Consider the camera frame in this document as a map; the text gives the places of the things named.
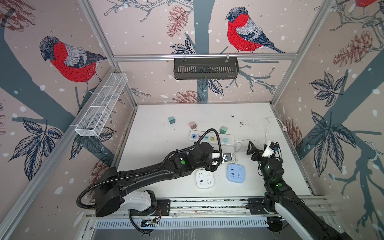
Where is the white multicolour power strip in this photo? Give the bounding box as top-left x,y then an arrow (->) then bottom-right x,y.
189,130 -> 235,146

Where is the blue square socket cube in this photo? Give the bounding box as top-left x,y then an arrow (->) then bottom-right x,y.
227,164 -> 245,184

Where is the green plug adapter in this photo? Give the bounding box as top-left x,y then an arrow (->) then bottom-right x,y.
220,126 -> 228,135

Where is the teal plug adapter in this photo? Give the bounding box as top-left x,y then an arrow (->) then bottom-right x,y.
168,117 -> 176,124
223,153 -> 233,162

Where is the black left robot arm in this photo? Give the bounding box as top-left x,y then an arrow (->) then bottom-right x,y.
94,142 -> 223,218

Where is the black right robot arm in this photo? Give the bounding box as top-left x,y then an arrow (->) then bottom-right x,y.
247,141 -> 351,240

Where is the pink plug adapter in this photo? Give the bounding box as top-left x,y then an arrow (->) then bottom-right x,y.
189,122 -> 197,130

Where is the white square socket cube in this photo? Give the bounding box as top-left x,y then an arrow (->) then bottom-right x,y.
196,170 -> 215,189

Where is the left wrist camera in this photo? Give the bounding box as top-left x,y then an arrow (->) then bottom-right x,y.
212,153 -> 220,160

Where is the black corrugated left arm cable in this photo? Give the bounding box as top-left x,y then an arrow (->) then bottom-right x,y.
76,128 -> 223,209

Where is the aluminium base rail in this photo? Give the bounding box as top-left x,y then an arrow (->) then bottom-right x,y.
86,196 -> 336,219

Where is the black wire basket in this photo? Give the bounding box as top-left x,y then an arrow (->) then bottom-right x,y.
174,58 -> 239,80

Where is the white mesh wall shelf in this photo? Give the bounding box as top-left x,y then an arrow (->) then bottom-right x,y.
75,73 -> 128,137

